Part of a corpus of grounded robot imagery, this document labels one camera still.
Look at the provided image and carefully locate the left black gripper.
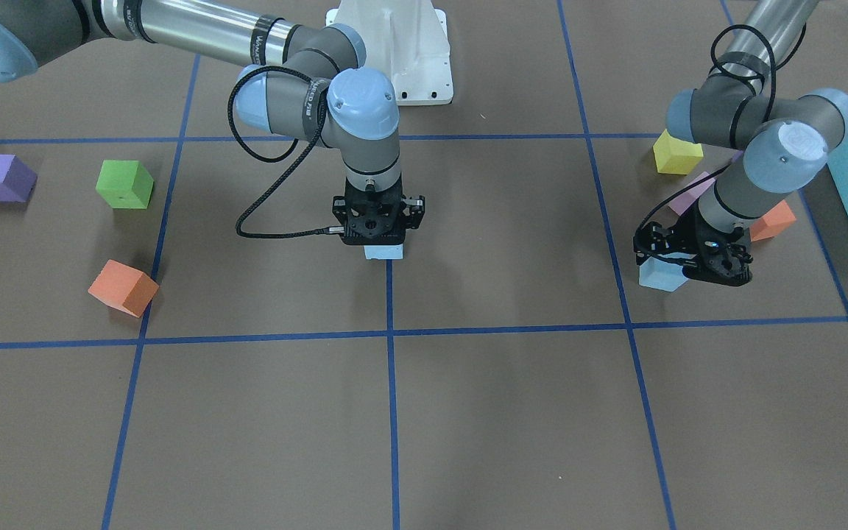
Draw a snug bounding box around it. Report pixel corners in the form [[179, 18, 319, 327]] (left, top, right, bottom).
[[633, 213, 753, 286]]

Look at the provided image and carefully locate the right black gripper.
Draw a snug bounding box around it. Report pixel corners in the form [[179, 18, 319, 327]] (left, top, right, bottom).
[[332, 181, 426, 246]]

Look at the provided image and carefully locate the light blue foam block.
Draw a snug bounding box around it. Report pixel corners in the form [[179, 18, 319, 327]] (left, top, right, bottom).
[[638, 258, 688, 292], [363, 244, 404, 261]]

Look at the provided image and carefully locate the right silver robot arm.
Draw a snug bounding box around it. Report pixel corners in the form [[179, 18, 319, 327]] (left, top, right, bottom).
[[0, 1, 426, 250]]

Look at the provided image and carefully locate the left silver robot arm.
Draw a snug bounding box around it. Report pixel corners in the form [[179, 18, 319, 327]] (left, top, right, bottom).
[[633, 1, 848, 291]]

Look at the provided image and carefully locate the lilac foam block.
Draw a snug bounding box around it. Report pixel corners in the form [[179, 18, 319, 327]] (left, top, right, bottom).
[[668, 172, 716, 216]]

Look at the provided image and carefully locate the orange foam block near bin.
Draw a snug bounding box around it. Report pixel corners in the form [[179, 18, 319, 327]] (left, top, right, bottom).
[[750, 200, 797, 242]]

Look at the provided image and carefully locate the yellow foam block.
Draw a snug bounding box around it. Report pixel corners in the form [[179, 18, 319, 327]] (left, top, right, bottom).
[[652, 130, 704, 176]]

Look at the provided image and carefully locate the green foam block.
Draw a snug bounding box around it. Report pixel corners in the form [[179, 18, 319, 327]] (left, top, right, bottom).
[[95, 160, 155, 209]]

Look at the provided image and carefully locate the orange foam block far side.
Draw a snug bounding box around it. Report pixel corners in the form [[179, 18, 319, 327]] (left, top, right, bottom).
[[88, 261, 159, 318]]

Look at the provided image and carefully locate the purple foam block far side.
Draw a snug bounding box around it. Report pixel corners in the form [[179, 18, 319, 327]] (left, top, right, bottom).
[[0, 154, 38, 202]]

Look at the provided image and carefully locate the white camera stand post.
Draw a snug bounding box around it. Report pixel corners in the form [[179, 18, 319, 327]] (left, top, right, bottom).
[[325, 1, 454, 105]]

